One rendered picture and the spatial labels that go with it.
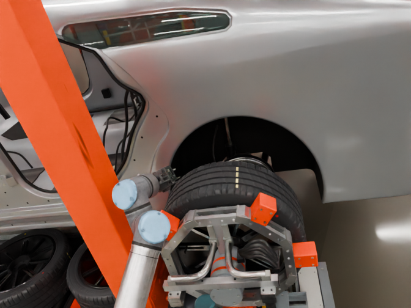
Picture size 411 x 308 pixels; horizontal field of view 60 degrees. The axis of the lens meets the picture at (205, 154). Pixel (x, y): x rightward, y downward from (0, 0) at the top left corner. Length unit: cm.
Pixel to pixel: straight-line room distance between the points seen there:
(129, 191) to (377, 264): 191
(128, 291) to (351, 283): 176
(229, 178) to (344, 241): 150
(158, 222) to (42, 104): 52
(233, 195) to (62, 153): 64
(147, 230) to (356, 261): 188
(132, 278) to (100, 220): 43
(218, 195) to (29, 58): 80
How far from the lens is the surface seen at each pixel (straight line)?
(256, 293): 174
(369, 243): 279
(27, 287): 253
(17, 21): 117
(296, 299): 229
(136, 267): 105
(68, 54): 627
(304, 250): 152
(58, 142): 127
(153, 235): 103
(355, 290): 252
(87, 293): 224
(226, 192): 140
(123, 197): 117
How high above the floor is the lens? 200
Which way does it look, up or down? 30 degrees down
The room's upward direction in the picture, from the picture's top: 15 degrees counter-clockwise
